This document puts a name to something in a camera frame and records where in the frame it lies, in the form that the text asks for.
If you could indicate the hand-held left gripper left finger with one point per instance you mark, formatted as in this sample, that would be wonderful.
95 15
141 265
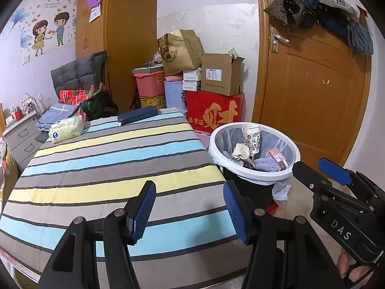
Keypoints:
144 213

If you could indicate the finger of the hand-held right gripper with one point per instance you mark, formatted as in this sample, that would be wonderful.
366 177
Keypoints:
335 168
311 177

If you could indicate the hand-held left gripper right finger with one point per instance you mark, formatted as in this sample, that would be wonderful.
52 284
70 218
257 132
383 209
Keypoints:
236 216

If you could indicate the red and white small carton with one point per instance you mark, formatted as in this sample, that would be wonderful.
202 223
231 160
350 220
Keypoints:
276 158

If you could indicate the large lavender foam net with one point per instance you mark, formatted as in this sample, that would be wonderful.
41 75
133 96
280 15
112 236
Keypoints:
266 165

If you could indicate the white round waste bin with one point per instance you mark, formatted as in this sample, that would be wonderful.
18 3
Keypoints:
219 159

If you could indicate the beige paper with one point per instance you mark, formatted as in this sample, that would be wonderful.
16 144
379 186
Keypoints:
240 152

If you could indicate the printed white paper cup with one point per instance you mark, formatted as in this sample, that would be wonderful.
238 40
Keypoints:
252 140

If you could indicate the person's right hand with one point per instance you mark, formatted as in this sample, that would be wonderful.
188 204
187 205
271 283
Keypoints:
353 272

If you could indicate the wooden door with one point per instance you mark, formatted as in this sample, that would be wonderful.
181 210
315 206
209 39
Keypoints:
315 96

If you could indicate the dark blue glasses case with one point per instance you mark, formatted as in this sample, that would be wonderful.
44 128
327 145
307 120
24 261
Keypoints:
137 116

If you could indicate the red carton with gold print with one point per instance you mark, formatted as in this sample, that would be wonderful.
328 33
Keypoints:
215 113

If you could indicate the yellow patterned box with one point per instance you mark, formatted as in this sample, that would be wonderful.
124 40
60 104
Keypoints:
152 101

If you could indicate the yellow-green tissue pack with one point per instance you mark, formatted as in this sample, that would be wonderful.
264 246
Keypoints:
66 129

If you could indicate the black bag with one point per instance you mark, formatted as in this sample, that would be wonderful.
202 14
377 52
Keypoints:
99 107

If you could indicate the light purple box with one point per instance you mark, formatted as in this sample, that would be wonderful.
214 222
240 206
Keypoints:
173 94

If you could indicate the pink storage box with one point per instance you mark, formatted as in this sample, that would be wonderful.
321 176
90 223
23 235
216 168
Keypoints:
149 84

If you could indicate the grey-blue cloth bag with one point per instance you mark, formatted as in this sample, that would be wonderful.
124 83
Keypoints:
361 39

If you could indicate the folded blue checked cloth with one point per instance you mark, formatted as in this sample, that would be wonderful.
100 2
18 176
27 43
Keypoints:
55 114

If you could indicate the open cardboard box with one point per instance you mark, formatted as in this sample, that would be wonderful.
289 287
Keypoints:
219 76

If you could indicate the red plaid cloth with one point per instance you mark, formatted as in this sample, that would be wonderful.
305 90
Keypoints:
72 96

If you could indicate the pink cloth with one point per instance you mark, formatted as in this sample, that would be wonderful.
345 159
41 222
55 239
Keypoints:
173 78

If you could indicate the grey drawer nightstand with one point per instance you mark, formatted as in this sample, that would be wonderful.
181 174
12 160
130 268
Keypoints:
22 141

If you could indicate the stack of small white boxes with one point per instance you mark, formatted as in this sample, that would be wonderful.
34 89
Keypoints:
192 79

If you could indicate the white plastic bag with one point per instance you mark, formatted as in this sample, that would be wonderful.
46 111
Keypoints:
42 105

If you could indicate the grey quilted chair cushion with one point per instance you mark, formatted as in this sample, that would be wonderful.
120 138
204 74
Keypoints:
76 72

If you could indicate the red cup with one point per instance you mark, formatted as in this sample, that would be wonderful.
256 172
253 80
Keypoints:
17 114

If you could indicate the brown paper bag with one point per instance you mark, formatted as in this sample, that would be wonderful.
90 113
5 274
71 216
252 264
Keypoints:
180 54

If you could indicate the wooden wardrobe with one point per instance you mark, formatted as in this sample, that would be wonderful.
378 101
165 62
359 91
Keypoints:
129 36

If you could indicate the paper label on wardrobe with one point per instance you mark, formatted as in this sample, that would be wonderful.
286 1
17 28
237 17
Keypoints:
95 13

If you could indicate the white wall switch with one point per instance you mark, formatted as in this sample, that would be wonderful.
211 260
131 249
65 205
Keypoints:
26 59

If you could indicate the cartoon couple wall sticker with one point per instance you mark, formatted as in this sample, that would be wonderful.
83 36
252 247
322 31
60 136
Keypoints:
39 36

